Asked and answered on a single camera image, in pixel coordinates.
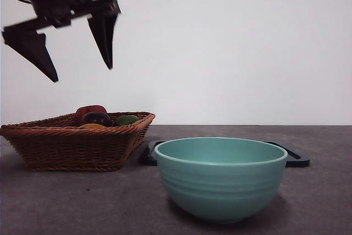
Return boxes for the dark purple plum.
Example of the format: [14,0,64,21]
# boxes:
[81,112,112,127]

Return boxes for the teal ribbed bowl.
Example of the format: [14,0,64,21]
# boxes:
[153,136,288,225]

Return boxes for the dark rectangular tray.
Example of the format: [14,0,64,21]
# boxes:
[140,140,311,168]

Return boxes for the red apple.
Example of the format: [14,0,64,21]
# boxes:
[75,105,108,125]

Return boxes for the orange-brown kiwifruit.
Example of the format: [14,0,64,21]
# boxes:
[79,123,107,130]

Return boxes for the brown wicker basket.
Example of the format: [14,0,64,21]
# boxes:
[0,111,156,172]

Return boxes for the green avocado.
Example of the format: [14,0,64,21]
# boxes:
[114,115,140,127]

